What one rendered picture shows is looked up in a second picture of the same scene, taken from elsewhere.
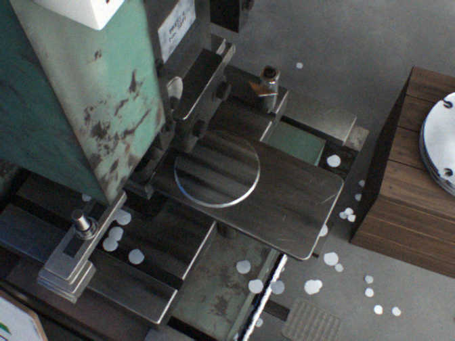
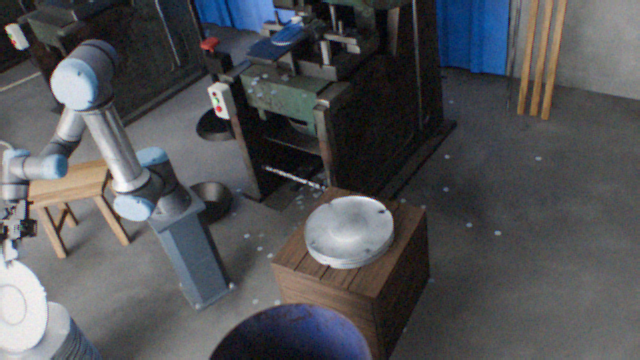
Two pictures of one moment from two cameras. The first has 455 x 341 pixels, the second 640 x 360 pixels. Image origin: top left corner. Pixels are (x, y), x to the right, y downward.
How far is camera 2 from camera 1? 2.06 m
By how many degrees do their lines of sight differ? 62
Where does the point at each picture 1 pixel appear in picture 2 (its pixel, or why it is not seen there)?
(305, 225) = (256, 54)
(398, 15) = (571, 308)
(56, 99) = not seen: outside the picture
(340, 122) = (325, 97)
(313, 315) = (286, 199)
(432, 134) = (359, 202)
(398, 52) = (521, 301)
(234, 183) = (278, 39)
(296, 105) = (338, 85)
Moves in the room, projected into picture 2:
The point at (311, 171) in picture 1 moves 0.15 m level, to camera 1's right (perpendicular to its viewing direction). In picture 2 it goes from (277, 54) to (267, 75)
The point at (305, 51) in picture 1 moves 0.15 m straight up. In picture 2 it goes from (513, 237) to (516, 209)
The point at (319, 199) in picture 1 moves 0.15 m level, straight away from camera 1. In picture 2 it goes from (265, 56) to (299, 61)
